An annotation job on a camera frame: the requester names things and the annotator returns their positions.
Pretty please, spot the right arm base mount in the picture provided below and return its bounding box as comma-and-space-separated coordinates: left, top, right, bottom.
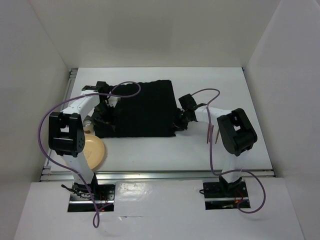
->
199, 181, 251, 210

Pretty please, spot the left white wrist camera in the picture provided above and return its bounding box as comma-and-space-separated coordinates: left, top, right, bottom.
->
107, 97, 121, 107

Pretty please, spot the purple cable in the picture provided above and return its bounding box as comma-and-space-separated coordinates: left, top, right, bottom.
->
191, 88, 266, 213
37, 81, 142, 229

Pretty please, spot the paper cup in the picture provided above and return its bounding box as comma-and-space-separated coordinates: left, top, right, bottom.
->
82, 115, 94, 134

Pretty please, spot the black cloth placemat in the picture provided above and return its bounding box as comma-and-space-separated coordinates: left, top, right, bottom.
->
94, 80, 177, 138

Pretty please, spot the copper spoon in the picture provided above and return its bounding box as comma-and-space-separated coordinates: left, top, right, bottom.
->
215, 128, 220, 144

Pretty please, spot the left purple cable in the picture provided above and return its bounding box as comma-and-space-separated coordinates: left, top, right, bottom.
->
37, 81, 142, 229

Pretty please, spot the aluminium table frame rail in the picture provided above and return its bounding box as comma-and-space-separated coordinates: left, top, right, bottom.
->
39, 67, 276, 182

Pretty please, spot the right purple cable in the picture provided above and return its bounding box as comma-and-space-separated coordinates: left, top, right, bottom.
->
191, 88, 266, 213

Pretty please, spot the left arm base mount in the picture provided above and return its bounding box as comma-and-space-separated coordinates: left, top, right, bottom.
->
61, 181, 117, 213

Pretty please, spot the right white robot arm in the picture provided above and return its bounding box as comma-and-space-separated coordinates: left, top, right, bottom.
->
174, 94, 258, 196

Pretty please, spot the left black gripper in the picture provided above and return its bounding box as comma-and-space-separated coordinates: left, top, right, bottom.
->
90, 102, 122, 131

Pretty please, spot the beige plate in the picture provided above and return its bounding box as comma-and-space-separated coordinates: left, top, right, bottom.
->
76, 134, 107, 170

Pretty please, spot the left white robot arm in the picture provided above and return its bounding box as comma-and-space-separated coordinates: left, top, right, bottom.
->
48, 81, 111, 200

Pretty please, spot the copper fork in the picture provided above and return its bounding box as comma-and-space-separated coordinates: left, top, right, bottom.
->
206, 124, 212, 144

